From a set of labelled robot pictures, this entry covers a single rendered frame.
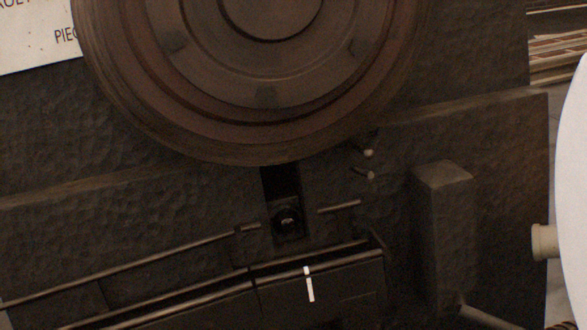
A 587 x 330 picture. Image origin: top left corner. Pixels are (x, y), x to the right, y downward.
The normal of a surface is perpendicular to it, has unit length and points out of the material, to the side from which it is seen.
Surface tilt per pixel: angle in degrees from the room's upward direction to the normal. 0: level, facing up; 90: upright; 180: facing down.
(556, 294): 0
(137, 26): 90
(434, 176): 0
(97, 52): 90
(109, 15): 90
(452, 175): 0
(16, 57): 90
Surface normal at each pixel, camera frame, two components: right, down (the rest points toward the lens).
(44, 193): -0.15, -0.93
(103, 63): 0.22, 0.30
